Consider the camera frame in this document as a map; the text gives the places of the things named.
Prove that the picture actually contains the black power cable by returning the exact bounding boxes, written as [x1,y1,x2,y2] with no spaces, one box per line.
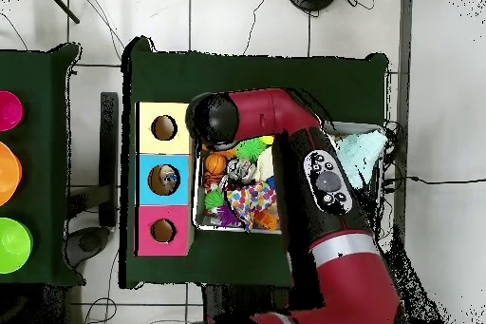
[381,174,486,188]

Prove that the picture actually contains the large green spiky ball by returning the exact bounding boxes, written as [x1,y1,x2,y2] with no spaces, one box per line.
[234,137,269,164]

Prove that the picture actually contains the green bowl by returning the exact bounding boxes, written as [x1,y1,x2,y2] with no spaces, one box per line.
[0,217,34,275]

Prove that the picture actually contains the wooden box with three holes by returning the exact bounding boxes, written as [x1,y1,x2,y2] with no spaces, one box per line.
[134,101,197,257]

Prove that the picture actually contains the dark green table cloth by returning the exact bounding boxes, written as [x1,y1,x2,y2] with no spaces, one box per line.
[119,35,390,290]

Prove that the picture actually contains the orange toy basketball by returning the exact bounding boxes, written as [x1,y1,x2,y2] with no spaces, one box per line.
[204,152,228,176]

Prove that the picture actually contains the long orange toy block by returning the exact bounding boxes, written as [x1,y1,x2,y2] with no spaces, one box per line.
[200,143,237,161]

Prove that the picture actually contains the cream waffle cloth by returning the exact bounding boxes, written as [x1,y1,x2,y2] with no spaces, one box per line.
[255,146,276,182]

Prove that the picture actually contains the colourful dotted cloth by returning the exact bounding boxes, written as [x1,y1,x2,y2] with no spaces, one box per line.
[226,181,281,233]

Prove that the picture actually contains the pink bowl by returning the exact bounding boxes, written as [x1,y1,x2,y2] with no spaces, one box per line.
[0,90,25,132]

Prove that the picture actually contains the orange bowl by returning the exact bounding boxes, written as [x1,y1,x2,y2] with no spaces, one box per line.
[0,141,23,208]

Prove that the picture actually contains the silver mesh bin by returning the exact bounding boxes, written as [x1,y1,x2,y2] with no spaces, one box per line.
[192,120,386,240]

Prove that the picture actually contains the grey stand foot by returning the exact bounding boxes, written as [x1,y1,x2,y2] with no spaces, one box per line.
[62,225,112,269]

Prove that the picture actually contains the green cloth side table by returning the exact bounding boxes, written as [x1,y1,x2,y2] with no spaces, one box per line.
[0,43,85,288]

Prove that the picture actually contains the mint waffle cloth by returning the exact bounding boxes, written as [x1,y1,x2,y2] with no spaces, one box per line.
[335,129,388,190]

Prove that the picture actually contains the black flat bar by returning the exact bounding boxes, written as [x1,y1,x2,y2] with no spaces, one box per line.
[98,91,120,228]

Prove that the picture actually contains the black rod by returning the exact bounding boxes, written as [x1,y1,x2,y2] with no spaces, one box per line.
[38,0,82,25]

